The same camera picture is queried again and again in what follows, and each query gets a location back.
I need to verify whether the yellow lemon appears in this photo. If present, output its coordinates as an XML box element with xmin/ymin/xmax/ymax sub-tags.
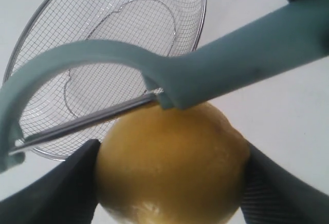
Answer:
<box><xmin>95</xmin><ymin>102</ymin><xmax>250</xmax><ymax>223</ymax></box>

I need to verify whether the teal handled peeler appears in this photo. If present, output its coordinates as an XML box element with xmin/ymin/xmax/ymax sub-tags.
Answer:
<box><xmin>1</xmin><ymin>0</ymin><xmax>328</xmax><ymax>172</ymax></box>

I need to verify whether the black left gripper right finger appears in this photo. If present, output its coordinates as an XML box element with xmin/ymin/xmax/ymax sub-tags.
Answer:
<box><xmin>241</xmin><ymin>144</ymin><xmax>328</xmax><ymax>224</ymax></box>

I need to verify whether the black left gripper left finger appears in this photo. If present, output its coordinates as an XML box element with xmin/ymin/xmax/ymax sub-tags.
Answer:
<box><xmin>1</xmin><ymin>139</ymin><xmax>100</xmax><ymax>224</ymax></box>

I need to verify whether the oval steel mesh basket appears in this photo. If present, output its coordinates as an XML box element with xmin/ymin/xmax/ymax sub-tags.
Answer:
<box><xmin>1</xmin><ymin>0</ymin><xmax>206</xmax><ymax>171</ymax></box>

